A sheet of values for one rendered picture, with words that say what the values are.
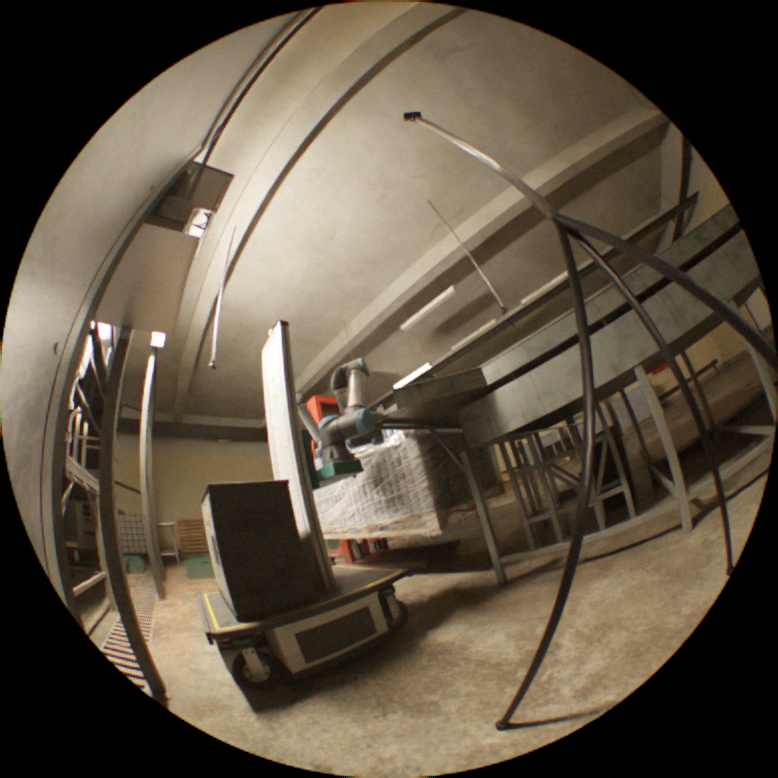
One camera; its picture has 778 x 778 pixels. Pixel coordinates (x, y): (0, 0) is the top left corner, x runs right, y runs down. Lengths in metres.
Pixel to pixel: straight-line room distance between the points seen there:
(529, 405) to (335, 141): 3.94
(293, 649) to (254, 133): 4.63
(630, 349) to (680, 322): 0.30
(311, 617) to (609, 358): 1.58
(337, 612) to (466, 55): 5.33
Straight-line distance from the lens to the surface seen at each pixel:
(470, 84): 4.71
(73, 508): 3.51
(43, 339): 0.53
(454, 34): 4.61
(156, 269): 1.21
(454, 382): 1.39
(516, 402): 1.39
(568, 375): 1.35
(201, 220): 1.42
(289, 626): 1.09
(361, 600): 1.21
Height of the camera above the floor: 0.67
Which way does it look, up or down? 22 degrees up
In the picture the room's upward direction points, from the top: 16 degrees counter-clockwise
